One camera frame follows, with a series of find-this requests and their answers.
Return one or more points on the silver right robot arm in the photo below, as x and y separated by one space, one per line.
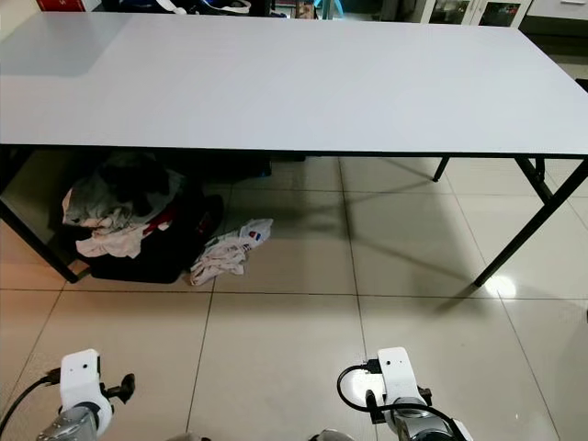
423 426

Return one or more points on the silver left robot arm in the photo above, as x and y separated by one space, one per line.
73 426

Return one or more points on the black laundry bag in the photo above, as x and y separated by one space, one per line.
170 253

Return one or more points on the white printed cloth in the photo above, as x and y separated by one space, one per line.
230 250

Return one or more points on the grey and white clothes pile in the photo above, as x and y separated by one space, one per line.
110 204

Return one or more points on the white table with black legs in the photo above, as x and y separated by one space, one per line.
294 83

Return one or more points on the dark blue bag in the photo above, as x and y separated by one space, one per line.
147 5

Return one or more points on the red box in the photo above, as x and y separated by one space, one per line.
66 5

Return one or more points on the white glass-door cabinet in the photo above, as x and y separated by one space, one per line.
478 11

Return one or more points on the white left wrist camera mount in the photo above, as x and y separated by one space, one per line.
81 374

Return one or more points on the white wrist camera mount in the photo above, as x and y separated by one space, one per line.
81 374
395 369

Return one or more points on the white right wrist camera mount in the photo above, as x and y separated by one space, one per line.
395 369

